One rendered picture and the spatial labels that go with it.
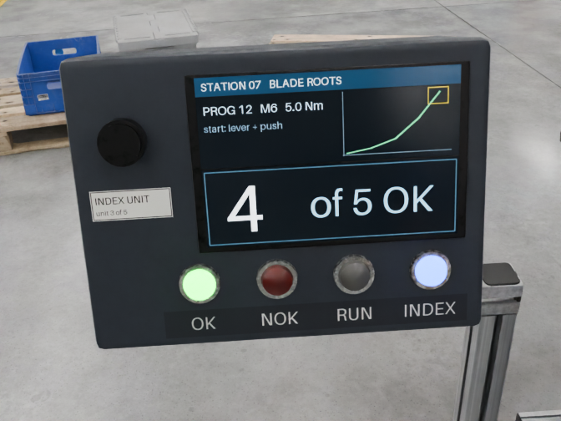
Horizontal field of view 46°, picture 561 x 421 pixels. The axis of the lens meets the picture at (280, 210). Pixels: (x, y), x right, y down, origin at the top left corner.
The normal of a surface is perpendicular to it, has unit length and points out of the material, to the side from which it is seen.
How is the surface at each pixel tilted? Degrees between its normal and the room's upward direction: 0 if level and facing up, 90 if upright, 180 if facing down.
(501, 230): 0
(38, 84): 90
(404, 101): 75
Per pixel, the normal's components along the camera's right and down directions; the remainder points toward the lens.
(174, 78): 0.04, 0.26
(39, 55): 0.25, 0.47
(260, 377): -0.04, -0.86
